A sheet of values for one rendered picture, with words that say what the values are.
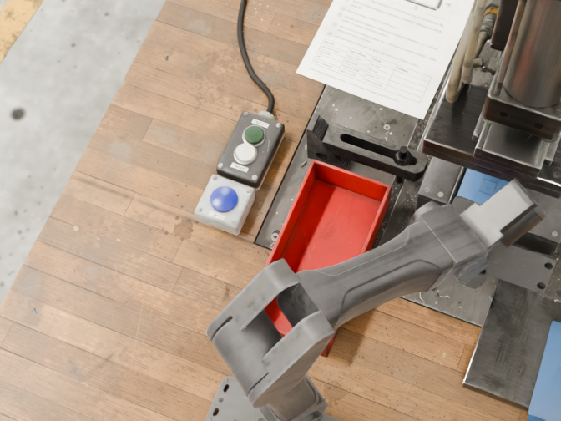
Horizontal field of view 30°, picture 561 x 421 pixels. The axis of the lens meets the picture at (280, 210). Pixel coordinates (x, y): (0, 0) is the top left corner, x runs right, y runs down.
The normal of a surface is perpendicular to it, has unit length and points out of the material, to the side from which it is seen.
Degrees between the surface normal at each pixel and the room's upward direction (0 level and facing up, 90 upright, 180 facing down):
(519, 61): 90
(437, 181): 0
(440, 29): 1
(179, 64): 0
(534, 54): 90
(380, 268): 26
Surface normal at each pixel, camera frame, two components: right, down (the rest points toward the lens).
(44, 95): -0.04, -0.40
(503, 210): -0.39, -0.15
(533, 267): -0.22, 0.07
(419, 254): 0.32, -0.59
